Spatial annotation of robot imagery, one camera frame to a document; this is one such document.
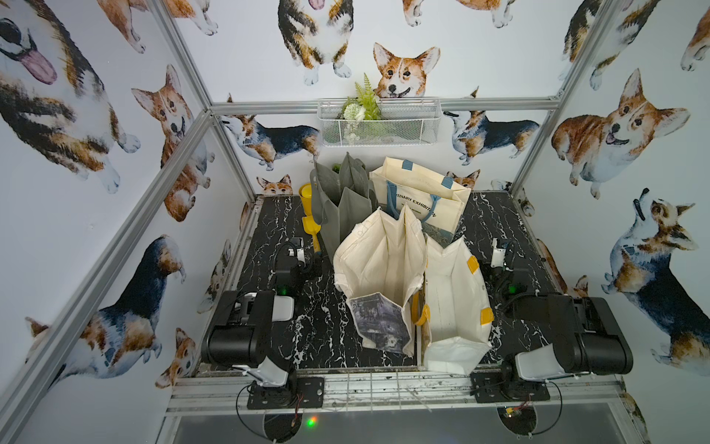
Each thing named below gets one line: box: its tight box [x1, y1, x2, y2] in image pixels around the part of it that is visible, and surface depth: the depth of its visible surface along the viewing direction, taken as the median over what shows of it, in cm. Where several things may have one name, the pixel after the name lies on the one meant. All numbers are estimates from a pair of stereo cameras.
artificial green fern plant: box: [342, 72, 383, 122], surface depth 84 cm
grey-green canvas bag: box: [309, 152, 380, 265], surface depth 93 cm
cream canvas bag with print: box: [333, 204, 429, 358], surface depth 80 cm
